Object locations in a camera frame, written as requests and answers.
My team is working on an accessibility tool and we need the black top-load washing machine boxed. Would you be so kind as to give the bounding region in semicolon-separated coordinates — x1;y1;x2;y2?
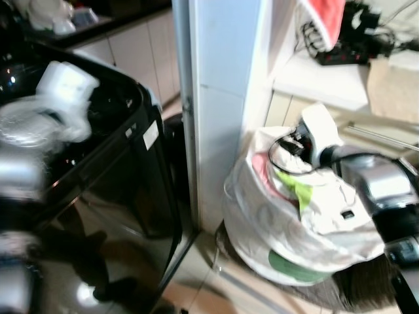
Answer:
0;38;185;314

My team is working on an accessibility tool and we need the pink garment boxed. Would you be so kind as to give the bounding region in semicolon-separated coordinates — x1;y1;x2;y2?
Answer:
251;152;278;194

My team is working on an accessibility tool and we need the lime green garment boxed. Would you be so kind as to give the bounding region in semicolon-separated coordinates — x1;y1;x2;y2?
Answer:
274;168;316;220

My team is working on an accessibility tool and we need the white cabinet with drawers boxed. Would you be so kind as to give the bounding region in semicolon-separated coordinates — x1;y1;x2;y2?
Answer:
265;49;419;172

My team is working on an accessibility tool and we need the beige box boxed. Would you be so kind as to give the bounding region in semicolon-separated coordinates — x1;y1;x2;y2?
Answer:
366;55;419;126

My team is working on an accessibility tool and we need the white laundry basket green patch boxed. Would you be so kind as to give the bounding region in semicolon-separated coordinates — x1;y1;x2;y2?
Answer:
221;173;369;287

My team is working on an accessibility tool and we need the red cloth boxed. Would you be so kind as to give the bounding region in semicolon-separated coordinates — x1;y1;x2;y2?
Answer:
300;0;348;48

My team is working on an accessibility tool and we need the white sticker on washer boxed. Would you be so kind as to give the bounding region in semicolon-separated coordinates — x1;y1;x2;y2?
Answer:
142;120;160;150

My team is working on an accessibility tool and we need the white kitchen cabinet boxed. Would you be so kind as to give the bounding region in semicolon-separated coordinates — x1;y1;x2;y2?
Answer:
65;9;182;109

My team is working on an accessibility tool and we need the white plastic bag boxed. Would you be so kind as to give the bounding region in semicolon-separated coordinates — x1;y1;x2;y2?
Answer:
25;0;77;35

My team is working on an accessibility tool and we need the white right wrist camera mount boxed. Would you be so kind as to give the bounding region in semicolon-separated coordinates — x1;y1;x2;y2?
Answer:
301;103;345;166

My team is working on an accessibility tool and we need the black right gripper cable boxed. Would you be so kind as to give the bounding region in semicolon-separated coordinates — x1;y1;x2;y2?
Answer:
268;130;316;176

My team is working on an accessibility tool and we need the silver drawer handle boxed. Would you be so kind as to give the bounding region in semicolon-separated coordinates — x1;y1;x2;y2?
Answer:
340;123;419;152

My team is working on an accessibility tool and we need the black power strip with cables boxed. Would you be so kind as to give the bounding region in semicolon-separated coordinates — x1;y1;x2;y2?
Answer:
298;0;401;67

